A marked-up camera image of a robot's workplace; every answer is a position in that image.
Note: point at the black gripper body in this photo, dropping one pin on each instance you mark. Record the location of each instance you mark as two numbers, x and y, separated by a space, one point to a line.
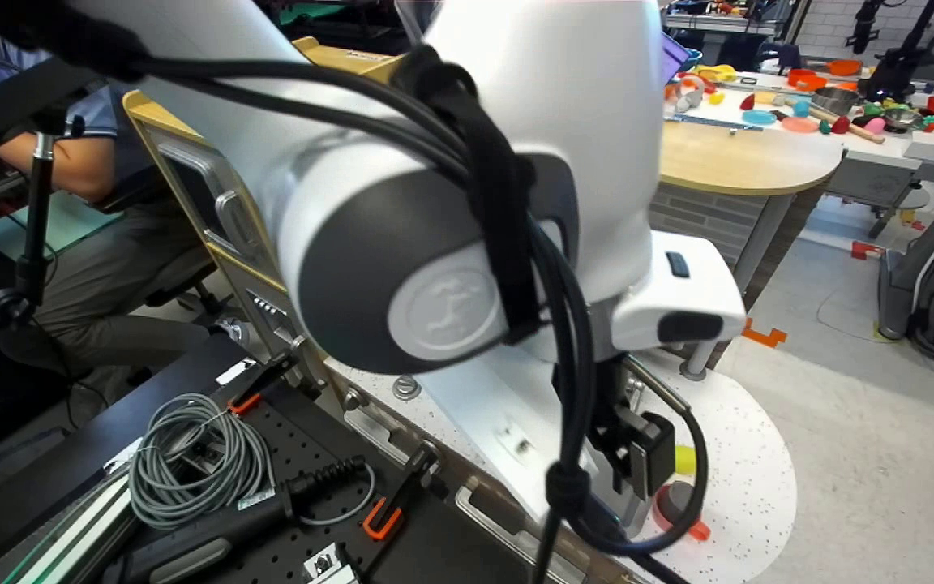
614 415

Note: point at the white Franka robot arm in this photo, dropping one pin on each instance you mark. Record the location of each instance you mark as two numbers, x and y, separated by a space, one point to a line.
327 162

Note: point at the person's bare forearm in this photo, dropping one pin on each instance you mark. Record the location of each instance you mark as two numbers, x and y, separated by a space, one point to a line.
73 162

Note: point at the silver round front knob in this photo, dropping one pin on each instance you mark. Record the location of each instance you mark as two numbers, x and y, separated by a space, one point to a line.
407 388

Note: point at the round wooden table top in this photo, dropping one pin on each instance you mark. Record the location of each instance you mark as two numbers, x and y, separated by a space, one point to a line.
747 157

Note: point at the orange toy bowl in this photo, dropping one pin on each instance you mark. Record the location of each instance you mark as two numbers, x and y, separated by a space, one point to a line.
810 80

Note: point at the white table with toys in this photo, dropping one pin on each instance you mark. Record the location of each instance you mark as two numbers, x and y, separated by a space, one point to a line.
890 141

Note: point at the seated person in blue shirt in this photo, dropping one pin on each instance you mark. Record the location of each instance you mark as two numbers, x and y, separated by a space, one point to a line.
112 281

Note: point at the wooden toy kitchen hutch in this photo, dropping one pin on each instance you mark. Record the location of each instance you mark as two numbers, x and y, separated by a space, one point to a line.
147 118

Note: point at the white and grey bar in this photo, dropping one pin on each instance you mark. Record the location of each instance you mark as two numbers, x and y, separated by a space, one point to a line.
66 535

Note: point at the teal desk mat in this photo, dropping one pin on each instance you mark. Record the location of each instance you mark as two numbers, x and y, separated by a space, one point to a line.
73 222

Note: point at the black tripod pole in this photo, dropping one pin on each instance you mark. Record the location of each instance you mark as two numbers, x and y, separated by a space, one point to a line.
36 216

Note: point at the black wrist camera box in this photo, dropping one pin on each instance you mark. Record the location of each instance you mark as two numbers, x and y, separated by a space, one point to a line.
652 456

